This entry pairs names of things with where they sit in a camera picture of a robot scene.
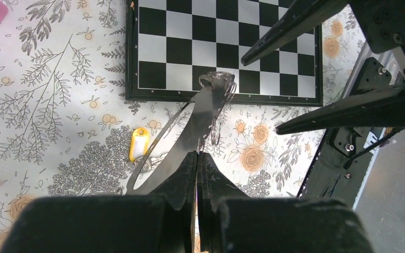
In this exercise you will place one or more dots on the floral patterned table mat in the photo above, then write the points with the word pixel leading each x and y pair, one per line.
pixel 66 124

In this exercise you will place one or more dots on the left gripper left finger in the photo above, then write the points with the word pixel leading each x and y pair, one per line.
pixel 177 224

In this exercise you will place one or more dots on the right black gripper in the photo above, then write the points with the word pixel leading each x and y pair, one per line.
pixel 381 63

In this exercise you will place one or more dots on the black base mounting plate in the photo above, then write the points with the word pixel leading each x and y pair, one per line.
pixel 340 164

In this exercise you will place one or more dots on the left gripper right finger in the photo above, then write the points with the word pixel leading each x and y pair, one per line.
pixel 212 186

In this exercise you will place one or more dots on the yellow tagged key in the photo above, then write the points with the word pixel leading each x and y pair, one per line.
pixel 139 144

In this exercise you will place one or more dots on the black white chessboard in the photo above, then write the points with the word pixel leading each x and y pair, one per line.
pixel 172 43

